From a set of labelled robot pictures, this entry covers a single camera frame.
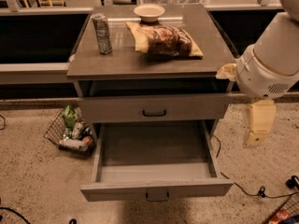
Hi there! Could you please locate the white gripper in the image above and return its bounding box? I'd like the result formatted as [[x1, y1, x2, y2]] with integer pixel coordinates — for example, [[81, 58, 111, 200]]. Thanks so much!
[[216, 45, 298, 148]]

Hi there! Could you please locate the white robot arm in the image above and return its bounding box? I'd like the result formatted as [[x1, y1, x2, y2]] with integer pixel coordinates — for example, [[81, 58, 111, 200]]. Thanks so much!
[[216, 0, 299, 147]]

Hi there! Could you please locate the closed upper grey drawer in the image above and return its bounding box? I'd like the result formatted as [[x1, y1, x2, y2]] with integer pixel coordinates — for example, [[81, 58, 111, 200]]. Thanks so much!
[[78, 94, 231, 123]]

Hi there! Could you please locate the grey drawer cabinet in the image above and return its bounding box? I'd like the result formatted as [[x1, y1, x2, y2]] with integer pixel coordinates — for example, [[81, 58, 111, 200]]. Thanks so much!
[[65, 3, 236, 203]]

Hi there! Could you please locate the open grey middle drawer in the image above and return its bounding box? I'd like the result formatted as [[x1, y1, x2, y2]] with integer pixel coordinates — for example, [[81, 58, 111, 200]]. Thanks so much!
[[80, 120, 233, 202]]

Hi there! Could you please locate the green snack bag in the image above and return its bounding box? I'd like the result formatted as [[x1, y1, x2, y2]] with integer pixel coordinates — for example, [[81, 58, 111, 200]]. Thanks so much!
[[62, 105, 78, 129]]

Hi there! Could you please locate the white bowl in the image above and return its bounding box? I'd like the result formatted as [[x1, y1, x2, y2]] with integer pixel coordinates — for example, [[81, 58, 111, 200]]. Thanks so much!
[[134, 4, 165, 23]]

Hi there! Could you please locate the silver drink can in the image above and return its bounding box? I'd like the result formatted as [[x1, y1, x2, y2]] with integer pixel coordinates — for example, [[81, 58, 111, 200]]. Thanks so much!
[[92, 13, 112, 54]]

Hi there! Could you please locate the white bottle in basket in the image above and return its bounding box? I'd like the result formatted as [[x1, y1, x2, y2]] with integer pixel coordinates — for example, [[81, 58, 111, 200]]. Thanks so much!
[[59, 138, 88, 151]]

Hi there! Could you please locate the black floor cable right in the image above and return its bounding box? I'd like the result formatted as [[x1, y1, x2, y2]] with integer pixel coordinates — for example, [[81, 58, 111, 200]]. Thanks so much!
[[212, 134, 299, 200]]

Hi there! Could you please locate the wire basket bottom right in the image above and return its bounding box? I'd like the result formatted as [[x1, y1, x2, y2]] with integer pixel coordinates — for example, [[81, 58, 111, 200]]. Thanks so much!
[[262, 194, 299, 224]]

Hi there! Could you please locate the black wire basket left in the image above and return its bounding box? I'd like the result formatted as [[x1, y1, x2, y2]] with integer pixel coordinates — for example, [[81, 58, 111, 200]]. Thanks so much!
[[44, 106, 95, 156]]

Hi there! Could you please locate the black cable bottom left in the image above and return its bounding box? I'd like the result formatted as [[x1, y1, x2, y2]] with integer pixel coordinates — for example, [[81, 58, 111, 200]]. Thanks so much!
[[0, 198, 32, 224]]

